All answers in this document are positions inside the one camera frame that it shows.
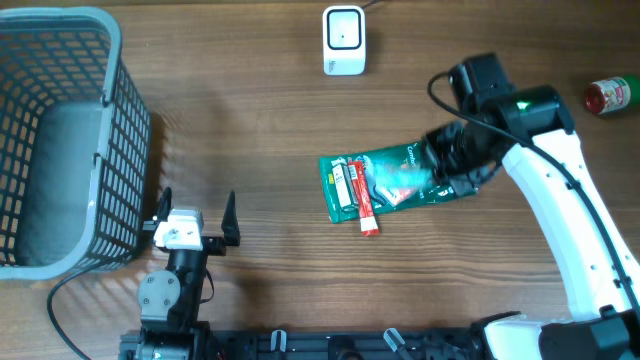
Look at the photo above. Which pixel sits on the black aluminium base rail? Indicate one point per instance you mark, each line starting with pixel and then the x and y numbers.
pixel 430 344

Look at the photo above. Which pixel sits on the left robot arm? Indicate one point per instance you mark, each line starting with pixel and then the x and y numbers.
pixel 170 298

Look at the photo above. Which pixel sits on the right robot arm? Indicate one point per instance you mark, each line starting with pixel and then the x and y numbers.
pixel 530 134

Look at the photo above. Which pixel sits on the green lid plastic jar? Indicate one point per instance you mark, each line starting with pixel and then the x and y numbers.
pixel 612 94

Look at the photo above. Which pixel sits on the grey plastic shopping basket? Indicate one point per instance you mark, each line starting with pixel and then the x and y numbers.
pixel 75 139

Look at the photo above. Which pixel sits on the red toothpaste tube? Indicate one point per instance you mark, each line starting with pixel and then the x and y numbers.
pixel 368 223

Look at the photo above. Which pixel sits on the green 3M gloves package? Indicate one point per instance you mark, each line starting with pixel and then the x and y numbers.
pixel 402 155

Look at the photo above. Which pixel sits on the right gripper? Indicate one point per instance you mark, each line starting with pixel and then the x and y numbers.
pixel 460 182

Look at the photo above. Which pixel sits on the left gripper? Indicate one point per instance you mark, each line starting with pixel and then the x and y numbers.
pixel 216 246

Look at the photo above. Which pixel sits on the red white small packet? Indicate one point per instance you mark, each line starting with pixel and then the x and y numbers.
pixel 395 196

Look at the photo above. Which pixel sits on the light green wipes packet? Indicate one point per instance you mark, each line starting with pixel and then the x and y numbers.
pixel 395 176

